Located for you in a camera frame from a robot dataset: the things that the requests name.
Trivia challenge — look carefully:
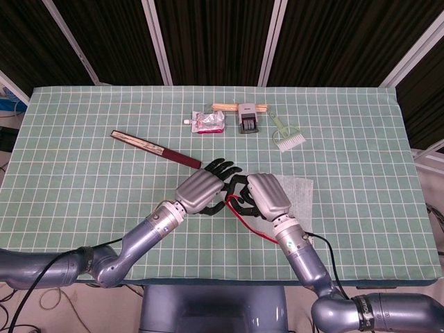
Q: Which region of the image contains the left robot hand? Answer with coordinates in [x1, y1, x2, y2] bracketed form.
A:
[174, 157, 244, 216]

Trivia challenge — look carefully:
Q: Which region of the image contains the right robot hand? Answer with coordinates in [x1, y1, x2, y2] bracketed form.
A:
[221, 172, 292, 222]

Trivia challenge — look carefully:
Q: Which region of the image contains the clear zip pouch red edge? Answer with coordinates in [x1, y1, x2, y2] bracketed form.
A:
[225, 175, 315, 246]

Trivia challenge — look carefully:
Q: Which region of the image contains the dark red folded fan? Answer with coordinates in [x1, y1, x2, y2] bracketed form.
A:
[110, 130, 203, 171]

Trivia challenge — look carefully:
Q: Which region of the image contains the small green brush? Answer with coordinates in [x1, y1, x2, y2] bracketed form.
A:
[267, 111, 307, 153]

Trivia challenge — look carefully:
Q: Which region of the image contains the squeeze pouch with white cap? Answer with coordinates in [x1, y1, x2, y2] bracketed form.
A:
[183, 110, 225, 135]

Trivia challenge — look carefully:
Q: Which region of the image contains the grey date stamp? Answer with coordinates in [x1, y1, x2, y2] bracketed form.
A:
[237, 103, 260, 135]

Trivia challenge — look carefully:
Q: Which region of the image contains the wooden sticks bundle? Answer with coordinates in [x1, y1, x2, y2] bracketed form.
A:
[212, 102, 268, 112]

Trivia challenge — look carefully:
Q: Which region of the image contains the blue-grey robot torso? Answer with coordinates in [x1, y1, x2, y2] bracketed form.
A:
[138, 284, 289, 333]

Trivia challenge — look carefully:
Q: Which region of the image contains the green checked tablecloth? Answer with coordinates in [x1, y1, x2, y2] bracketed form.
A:
[0, 85, 434, 282]

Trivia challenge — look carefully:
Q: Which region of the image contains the black pleated curtain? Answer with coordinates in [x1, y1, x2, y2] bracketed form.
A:
[51, 0, 164, 86]
[154, 0, 277, 87]
[268, 0, 444, 87]
[0, 0, 95, 96]

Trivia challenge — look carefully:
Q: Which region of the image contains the blue box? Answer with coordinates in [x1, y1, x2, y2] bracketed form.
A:
[0, 86, 31, 112]

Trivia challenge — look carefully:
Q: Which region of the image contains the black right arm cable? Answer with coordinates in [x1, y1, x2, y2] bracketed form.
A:
[305, 232, 352, 300]

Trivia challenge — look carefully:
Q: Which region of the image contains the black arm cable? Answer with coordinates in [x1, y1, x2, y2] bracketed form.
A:
[7, 237, 125, 333]
[305, 232, 352, 300]

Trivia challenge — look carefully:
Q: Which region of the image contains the white frame post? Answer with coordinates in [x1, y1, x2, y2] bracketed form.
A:
[258, 0, 289, 87]
[378, 13, 444, 88]
[0, 69, 31, 105]
[42, 0, 102, 86]
[141, 0, 173, 87]

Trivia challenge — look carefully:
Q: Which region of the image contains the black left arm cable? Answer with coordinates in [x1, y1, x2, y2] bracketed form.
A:
[7, 237, 125, 333]

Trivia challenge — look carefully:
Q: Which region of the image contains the beige floor cable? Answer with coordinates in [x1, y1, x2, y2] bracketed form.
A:
[39, 287, 78, 313]

